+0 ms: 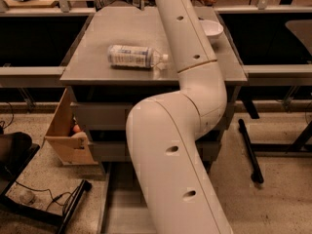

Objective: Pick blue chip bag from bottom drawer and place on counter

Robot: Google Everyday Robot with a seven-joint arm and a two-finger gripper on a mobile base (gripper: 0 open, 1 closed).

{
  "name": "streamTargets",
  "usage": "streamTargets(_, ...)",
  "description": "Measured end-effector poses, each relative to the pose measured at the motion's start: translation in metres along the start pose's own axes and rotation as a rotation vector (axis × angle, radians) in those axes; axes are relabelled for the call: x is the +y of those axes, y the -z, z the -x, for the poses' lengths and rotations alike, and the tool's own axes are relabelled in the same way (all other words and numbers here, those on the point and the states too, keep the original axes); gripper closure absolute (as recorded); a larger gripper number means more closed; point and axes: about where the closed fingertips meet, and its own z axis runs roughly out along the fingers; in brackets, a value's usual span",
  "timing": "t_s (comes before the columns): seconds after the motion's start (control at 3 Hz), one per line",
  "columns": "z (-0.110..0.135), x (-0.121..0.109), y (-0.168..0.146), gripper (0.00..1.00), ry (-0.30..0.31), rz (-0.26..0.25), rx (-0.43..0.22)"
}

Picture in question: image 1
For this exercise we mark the grey open bottom drawer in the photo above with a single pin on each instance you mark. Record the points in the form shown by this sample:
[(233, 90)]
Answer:
[(124, 209)]

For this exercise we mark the grey drawer cabinet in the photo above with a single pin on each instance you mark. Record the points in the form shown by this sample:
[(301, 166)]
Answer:
[(90, 78)]

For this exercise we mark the cardboard box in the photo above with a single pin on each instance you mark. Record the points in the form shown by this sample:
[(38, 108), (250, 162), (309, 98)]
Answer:
[(71, 148)]

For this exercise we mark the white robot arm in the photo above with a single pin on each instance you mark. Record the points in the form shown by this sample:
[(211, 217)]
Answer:
[(162, 131)]

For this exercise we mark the orange fruit in box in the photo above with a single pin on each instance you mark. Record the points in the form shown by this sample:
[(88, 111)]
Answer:
[(76, 129)]

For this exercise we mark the clear plastic water bottle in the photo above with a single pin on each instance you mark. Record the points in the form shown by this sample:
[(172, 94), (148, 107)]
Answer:
[(135, 56)]

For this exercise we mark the grey top drawer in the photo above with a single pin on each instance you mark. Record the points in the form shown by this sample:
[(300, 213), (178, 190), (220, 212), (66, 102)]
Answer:
[(97, 116)]

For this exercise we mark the black metal stand leg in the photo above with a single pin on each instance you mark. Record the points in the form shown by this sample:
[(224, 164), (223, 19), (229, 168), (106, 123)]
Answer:
[(256, 175)]

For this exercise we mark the white ceramic bowl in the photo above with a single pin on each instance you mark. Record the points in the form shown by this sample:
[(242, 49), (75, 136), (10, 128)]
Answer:
[(212, 29)]

